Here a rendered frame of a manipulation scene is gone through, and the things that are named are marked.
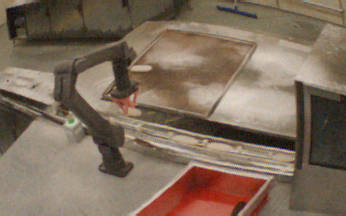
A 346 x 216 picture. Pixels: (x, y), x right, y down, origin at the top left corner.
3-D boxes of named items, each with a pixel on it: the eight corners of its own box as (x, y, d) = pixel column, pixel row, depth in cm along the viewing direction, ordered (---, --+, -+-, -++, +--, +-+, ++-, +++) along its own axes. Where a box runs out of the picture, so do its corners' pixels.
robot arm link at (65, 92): (45, 97, 142) (66, 96, 139) (55, 59, 147) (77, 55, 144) (99, 148, 181) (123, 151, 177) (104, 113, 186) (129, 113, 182)
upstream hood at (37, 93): (-21, 88, 289) (-23, 79, 285) (-9, 77, 301) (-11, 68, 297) (54, 118, 218) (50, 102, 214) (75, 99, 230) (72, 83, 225)
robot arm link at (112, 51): (53, 80, 148) (77, 78, 144) (53, 63, 146) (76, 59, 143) (107, 57, 187) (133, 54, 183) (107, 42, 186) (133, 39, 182)
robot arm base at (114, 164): (98, 170, 182) (123, 178, 176) (91, 153, 178) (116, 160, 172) (109, 159, 188) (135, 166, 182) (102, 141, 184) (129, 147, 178)
